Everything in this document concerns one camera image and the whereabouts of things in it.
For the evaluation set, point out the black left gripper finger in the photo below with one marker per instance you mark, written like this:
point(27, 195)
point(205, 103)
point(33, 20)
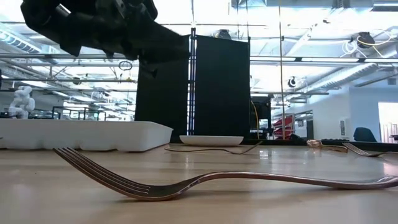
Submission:
point(164, 43)

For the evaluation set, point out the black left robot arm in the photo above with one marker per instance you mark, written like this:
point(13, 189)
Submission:
point(49, 21)

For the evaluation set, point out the black folding screen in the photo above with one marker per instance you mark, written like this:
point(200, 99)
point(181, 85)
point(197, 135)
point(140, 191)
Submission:
point(222, 93)

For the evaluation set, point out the black metal rack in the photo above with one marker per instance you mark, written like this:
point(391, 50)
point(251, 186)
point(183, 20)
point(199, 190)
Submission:
point(71, 107)

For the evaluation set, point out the white round plate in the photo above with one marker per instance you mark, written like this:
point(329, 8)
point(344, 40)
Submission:
point(211, 140)

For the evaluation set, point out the white cutlery organizer tray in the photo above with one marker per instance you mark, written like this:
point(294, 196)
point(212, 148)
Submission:
point(93, 133)

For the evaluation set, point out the black equipment cabinet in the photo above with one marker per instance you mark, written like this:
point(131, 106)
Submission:
point(261, 105)

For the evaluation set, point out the white robot figure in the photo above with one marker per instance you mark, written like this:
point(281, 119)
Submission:
point(21, 102)

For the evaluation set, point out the black hanging hook device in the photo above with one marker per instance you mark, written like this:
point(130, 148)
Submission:
point(291, 82)

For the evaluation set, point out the red rack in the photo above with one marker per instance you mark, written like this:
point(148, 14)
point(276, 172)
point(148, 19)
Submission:
point(284, 124)

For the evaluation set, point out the copper spoon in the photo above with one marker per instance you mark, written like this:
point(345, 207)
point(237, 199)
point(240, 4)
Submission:
point(314, 143)

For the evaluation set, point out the black ceiling device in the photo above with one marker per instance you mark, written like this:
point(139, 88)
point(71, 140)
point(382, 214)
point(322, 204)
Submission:
point(366, 40)

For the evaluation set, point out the black office chair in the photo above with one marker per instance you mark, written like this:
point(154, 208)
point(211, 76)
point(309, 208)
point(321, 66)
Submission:
point(363, 135)

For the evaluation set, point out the white ventilation duct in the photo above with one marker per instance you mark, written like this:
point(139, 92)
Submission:
point(351, 74)
point(12, 42)

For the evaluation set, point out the white wall box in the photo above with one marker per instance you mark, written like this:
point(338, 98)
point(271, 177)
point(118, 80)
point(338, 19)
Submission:
point(343, 127)

